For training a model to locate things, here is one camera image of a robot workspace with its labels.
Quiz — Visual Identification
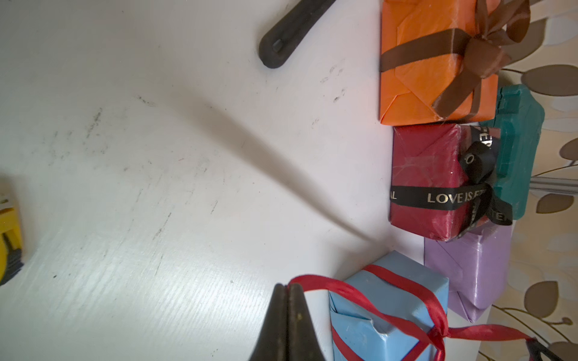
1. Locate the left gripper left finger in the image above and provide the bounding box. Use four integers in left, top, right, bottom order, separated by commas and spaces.
249, 284, 288, 361

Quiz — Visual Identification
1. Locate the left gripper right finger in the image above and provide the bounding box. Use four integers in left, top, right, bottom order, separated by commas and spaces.
287, 284, 325, 361

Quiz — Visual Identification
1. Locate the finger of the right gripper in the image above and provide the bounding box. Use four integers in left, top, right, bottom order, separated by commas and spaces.
526, 338, 562, 361

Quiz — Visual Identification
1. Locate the red ribbon bow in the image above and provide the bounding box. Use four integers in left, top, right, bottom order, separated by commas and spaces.
290, 263, 535, 360

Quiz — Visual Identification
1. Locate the purple gift box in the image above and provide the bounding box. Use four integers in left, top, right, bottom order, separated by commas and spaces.
424, 224, 513, 323

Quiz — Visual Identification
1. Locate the blue gift box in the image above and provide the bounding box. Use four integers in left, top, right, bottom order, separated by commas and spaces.
329, 251, 449, 360

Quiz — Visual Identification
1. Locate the black printed ribbon bow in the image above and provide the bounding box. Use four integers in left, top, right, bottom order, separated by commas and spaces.
389, 125, 514, 236

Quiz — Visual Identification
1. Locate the orange gift box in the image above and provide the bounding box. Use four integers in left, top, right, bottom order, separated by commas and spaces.
379, 1, 477, 126

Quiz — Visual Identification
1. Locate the brown ribbon bow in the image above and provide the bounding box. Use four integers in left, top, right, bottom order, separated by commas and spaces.
379, 1, 531, 123

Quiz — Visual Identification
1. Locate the green plastic tool case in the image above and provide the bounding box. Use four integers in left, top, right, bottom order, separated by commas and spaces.
480, 85, 545, 220

